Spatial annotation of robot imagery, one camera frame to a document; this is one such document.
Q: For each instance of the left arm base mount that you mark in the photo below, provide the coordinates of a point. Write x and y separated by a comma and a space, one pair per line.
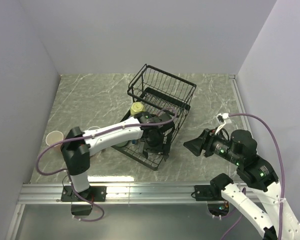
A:
92, 194

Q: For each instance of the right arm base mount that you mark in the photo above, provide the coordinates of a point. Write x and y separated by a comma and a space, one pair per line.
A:
212, 192

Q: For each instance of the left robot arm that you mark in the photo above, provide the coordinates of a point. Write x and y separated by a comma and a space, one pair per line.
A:
80, 145

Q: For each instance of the aluminium mounting rail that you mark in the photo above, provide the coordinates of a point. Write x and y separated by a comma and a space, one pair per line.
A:
150, 192

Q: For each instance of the black wire dish rack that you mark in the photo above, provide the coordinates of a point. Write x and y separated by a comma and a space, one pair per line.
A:
164, 96

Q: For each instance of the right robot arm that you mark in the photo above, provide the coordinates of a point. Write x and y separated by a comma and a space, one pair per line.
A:
276, 220

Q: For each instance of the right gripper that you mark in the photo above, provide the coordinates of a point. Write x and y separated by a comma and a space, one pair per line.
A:
205, 140

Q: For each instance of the yellow mug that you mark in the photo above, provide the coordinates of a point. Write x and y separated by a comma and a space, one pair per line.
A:
136, 108

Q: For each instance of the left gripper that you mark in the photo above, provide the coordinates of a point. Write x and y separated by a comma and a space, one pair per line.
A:
161, 148

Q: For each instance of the mint green cup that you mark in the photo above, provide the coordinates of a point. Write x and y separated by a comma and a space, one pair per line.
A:
121, 143

